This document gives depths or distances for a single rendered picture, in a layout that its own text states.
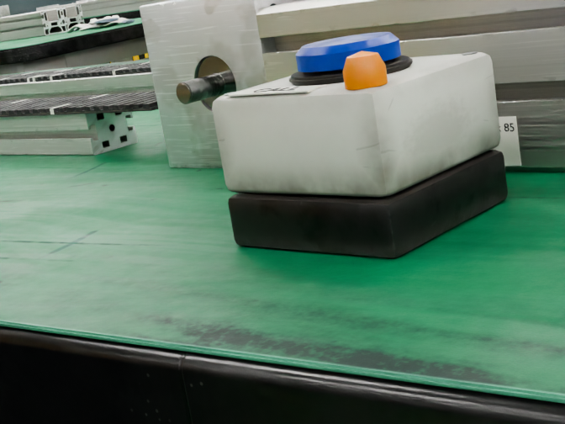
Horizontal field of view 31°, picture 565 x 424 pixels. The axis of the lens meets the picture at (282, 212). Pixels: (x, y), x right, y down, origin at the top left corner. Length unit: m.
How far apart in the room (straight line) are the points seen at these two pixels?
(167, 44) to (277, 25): 0.08
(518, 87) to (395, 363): 0.22
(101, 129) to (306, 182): 0.36
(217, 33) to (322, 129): 0.21
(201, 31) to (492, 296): 0.30
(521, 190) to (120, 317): 0.18
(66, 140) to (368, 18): 0.31
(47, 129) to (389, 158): 0.43
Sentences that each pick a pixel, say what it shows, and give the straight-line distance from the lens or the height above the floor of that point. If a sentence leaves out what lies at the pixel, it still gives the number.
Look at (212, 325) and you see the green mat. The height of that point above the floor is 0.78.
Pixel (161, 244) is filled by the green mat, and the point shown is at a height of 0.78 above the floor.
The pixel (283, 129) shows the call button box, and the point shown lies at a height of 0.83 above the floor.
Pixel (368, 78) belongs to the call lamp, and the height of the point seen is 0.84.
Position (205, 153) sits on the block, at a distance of 0.58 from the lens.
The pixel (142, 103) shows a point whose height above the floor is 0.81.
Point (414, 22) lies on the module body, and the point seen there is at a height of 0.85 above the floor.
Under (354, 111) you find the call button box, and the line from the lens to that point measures 0.35.
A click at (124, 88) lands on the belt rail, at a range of 0.99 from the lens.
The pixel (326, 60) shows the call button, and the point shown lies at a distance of 0.38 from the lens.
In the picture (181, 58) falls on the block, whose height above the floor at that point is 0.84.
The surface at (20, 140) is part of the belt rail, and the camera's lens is 0.78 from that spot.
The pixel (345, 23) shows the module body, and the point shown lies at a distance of 0.50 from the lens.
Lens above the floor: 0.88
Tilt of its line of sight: 13 degrees down
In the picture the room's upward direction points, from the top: 9 degrees counter-clockwise
